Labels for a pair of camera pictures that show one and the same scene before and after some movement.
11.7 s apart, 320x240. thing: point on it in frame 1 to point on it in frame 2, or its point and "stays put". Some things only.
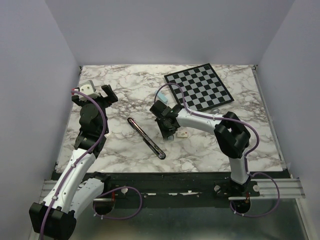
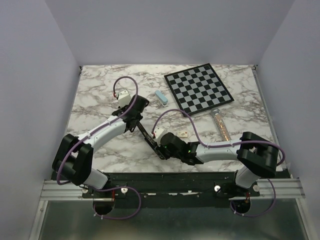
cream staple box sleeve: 182,134 stays put
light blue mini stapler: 162,96 stays put
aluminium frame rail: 278,187 stays put
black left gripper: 110,98 to 123,108
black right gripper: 164,133 to 168,156
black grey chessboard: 204,89 stays put
